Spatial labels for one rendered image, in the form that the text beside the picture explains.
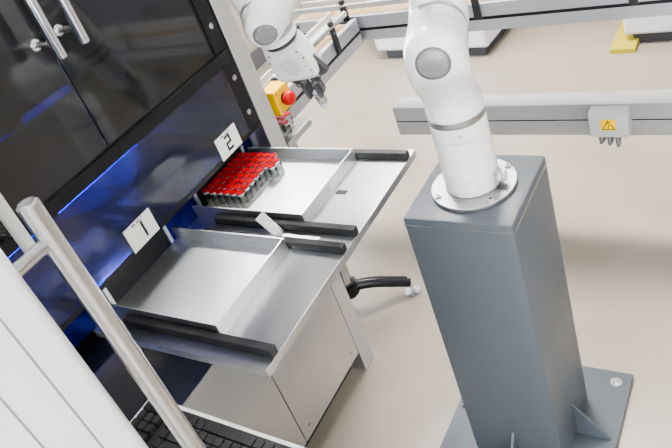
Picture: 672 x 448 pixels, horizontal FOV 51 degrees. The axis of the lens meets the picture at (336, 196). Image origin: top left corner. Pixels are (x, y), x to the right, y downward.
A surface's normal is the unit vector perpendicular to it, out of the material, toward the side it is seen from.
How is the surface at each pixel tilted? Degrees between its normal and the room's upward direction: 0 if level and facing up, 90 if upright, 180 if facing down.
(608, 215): 0
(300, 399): 90
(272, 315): 0
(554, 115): 90
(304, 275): 0
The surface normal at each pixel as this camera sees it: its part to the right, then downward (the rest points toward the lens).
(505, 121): -0.46, 0.61
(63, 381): 0.82, 0.07
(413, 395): -0.30, -0.79
